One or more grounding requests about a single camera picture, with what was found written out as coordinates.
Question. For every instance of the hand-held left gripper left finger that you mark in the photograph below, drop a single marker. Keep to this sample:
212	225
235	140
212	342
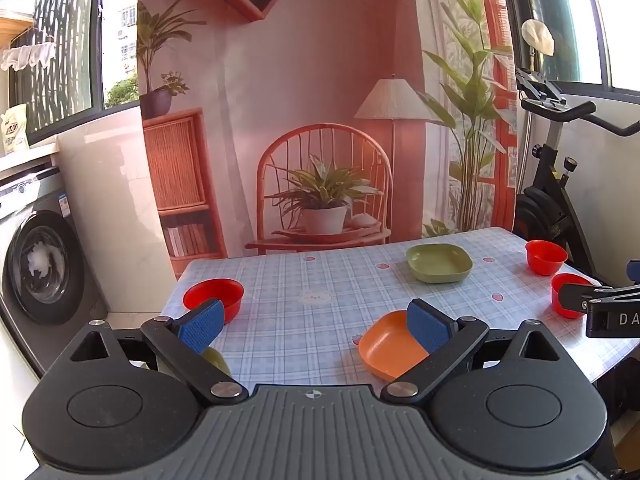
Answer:
202	327

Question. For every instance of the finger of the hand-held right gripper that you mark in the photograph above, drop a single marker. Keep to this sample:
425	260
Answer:
634	272
575	300

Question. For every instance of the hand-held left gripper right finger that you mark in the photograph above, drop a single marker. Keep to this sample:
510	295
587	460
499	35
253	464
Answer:
427	330

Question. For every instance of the red bowl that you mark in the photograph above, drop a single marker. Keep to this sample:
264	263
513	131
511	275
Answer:
210	292
575	279
546	260

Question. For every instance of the green plate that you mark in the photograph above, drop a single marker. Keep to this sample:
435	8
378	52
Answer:
218	361
440	262

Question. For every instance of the orange plate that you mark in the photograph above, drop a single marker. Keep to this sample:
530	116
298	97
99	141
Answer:
385	345

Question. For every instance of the blue checked tablecloth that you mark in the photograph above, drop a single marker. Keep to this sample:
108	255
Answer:
325	330

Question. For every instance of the black exercise bike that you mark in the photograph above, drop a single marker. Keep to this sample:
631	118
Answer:
550	200

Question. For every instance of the metal pole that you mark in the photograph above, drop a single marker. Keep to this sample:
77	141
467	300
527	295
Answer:
525	150

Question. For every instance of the grey washing machine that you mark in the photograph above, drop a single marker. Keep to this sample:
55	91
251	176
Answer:
45	270

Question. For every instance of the beige cloth on pole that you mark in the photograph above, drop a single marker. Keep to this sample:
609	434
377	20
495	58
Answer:
537	35

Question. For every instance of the detergent bag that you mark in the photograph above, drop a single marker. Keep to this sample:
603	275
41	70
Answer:
15	130

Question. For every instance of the white hanging cloth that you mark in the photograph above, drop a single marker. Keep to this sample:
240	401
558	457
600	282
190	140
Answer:
27	55

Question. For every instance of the wooden shelf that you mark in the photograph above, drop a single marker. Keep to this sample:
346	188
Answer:
15	24

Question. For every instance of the dark window frame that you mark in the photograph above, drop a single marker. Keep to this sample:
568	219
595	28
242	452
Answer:
565	20
65	60

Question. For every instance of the printed wall backdrop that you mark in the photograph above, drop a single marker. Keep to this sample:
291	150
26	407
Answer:
300	60

